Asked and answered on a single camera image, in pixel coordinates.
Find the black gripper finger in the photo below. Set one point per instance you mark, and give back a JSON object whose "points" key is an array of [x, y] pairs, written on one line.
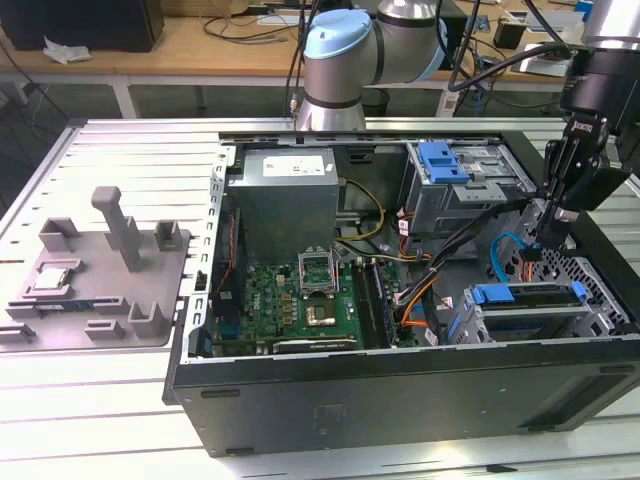
{"points": [[595, 185], [552, 225]]}

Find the hard disk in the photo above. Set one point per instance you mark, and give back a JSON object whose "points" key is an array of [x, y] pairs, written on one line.
{"points": [[492, 295]]}

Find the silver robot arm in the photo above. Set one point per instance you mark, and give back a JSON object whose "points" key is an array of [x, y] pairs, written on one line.
{"points": [[340, 75]]}

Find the metal disk bay cage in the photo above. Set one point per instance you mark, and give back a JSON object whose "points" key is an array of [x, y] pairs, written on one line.
{"points": [[540, 312]]}

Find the grey flat box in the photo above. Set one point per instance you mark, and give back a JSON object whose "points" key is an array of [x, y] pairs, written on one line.
{"points": [[565, 22]]}

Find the metal optical drive cage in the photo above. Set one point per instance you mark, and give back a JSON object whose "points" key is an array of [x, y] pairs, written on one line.
{"points": [[450, 210]]}

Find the small black box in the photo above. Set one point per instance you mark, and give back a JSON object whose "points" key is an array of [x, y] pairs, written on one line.
{"points": [[509, 34]]}

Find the blue drive latch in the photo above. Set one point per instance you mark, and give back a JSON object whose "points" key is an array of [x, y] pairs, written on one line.
{"points": [[440, 155]]}

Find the installed RAM stick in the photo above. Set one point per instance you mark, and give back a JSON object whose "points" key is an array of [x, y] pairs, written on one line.
{"points": [[385, 300]]}

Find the black RAM slot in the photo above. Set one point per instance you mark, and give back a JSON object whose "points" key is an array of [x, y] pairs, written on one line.
{"points": [[361, 300], [371, 305]]}

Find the black waste bin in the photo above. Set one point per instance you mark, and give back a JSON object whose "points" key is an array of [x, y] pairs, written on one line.
{"points": [[375, 102]]}

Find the black PC case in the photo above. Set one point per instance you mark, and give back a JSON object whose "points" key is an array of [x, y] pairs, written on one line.
{"points": [[400, 400]]}

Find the black graphics card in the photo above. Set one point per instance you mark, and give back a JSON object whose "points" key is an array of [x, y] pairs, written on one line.
{"points": [[315, 345]]}

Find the silver power supply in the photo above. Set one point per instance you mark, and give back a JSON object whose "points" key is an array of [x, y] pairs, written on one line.
{"points": [[280, 210]]}

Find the green motherboard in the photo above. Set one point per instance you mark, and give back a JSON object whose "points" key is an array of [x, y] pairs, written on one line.
{"points": [[270, 295]]}

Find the white keyboard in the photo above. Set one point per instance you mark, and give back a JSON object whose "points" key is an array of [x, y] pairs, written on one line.
{"points": [[280, 20]]}

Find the black case fan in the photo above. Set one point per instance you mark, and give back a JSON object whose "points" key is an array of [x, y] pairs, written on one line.
{"points": [[227, 250]]}

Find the wooden desk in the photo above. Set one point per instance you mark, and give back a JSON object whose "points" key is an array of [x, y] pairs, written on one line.
{"points": [[175, 55]]}

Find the grey parts rack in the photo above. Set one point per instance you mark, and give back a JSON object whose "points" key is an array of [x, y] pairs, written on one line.
{"points": [[100, 300]]}

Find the spare RAM stick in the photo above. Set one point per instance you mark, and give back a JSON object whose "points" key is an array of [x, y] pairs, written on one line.
{"points": [[65, 304]]}

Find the silver CPU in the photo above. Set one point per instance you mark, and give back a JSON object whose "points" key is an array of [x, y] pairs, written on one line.
{"points": [[52, 278]]}

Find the crumpled white plastic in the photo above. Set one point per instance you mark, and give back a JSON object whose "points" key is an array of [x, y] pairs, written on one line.
{"points": [[65, 52]]}

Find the large black box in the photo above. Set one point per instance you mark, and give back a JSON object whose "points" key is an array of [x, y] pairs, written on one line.
{"points": [[75, 25]]}

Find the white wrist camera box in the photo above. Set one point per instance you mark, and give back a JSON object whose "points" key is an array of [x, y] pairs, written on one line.
{"points": [[547, 64]]}

